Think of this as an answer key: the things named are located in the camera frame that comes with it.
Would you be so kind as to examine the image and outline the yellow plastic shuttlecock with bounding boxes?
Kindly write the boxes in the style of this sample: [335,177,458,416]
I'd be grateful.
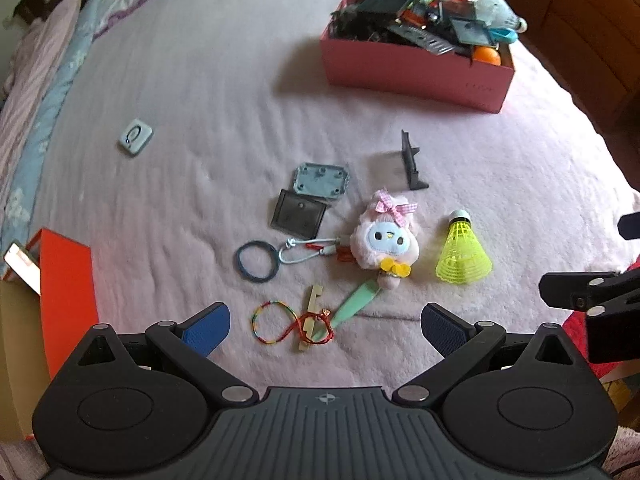
[434,208,493,286]

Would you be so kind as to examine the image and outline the pink striped quilt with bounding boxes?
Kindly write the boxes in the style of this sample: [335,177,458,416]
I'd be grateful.
[0,0,91,211]

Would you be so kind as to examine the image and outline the pink cardboard box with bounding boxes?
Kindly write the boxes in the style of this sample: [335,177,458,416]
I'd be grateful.
[320,0,516,113]

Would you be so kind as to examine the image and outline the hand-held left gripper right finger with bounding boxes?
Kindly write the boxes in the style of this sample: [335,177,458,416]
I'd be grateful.
[395,302,593,406]

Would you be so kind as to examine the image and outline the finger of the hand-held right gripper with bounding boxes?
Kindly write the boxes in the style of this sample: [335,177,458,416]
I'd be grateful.
[617,211,640,242]
[537,269,640,322]

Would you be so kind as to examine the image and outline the wooden clip piece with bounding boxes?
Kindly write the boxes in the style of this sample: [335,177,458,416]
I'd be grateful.
[295,284,325,356]

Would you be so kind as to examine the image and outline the blue-grey square plate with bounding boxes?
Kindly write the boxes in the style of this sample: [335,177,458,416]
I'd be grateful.
[291,161,351,204]

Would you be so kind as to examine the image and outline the white square device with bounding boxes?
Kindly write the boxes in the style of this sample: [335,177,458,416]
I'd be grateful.
[117,119,154,157]

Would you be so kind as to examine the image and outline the pink plush penguin keychain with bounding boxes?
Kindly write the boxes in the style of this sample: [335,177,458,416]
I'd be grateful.
[350,189,423,291]

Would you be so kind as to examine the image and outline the brown cardboard box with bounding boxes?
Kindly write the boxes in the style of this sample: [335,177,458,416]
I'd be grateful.
[0,280,53,443]

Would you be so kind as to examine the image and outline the black plastic bracket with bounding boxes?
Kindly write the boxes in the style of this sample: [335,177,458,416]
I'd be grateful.
[400,129,430,191]

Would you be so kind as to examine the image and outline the black square tray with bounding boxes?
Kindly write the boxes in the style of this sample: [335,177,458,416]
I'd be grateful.
[357,0,416,17]

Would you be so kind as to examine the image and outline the white feather shuttlecock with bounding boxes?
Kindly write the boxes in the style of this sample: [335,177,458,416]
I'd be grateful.
[472,0,528,33]

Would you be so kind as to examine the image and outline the grey ribbed plastic piece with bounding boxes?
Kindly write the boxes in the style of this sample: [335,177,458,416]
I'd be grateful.
[390,25,456,56]

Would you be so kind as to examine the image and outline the dark grey square plate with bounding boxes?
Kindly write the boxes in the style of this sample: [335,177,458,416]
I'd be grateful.
[447,16,493,46]
[267,188,328,240]

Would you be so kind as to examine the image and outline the multicolour beaded bracelet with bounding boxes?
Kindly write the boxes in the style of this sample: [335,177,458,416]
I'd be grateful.
[250,300,301,346]

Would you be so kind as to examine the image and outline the blue hair tie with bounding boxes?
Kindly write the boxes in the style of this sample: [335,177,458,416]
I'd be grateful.
[235,240,278,282]

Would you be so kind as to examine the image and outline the red rose blanket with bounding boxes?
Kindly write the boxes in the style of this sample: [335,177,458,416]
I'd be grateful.
[560,252,640,351]

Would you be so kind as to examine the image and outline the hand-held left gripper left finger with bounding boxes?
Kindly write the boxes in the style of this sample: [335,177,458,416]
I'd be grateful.
[65,302,258,406]

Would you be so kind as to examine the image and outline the wooden wardrobe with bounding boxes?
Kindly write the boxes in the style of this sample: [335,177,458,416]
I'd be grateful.
[520,0,640,126]

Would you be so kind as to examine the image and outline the mint green plastic spatula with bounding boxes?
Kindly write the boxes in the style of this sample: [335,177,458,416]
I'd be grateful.
[330,280,383,331]

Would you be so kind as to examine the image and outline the red string bracelet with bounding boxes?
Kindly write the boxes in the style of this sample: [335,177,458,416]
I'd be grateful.
[285,309,335,347]

